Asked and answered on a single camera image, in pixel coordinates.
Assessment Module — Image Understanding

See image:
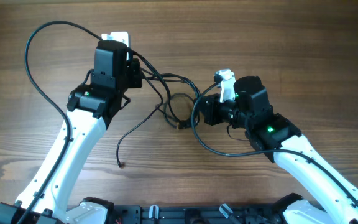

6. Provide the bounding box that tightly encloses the camera cable black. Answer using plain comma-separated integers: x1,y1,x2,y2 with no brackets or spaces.
17,21,102,224
190,81,358,224

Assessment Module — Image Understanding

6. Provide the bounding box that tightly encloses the right camera cable black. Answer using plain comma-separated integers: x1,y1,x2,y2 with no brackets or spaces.
190,81,358,224

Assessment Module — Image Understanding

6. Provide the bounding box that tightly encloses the black cable bundle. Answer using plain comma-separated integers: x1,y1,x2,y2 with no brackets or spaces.
116,51,202,169

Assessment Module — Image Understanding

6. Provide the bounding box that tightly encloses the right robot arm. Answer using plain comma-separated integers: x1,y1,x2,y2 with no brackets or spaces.
192,76,358,223

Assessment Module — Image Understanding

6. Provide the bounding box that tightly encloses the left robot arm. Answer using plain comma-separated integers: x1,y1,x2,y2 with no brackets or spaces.
0,40,142,223

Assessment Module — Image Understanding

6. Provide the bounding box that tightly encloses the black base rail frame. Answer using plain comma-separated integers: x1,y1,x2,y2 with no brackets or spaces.
111,204,286,224

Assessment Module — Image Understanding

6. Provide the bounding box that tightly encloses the left camera cable black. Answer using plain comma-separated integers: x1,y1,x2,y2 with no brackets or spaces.
17,21,102,224

